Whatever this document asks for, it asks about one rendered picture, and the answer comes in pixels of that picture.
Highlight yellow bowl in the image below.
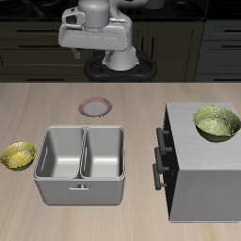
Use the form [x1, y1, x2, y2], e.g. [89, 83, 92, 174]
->
[0, 141, 38, 172]

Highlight yellow-green bowl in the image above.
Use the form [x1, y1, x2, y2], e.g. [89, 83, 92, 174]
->
[192, 105, 241, 143]

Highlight grey wooden cabinet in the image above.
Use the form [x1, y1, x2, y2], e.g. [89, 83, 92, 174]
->
[152, 101, 241, 225]

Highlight flat black base plate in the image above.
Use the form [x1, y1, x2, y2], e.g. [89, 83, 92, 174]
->
[83, 51, 158, 83]

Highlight white two-bin basket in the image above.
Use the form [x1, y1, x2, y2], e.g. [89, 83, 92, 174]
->
[32, 124, 127, 207]

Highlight dark kitchen cupboards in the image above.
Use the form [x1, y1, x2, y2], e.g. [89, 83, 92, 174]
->
[0, 0, 241, 84]

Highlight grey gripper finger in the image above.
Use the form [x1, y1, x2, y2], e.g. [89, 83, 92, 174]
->
[104, 50, 115, 62]
[71, 47, 82, 60]

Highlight small pink rimmed plate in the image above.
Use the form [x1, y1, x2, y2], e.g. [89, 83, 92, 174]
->
[77, 96, 114, 119]

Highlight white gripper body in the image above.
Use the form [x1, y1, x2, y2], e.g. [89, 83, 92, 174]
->
[57, 18, 133, 54]

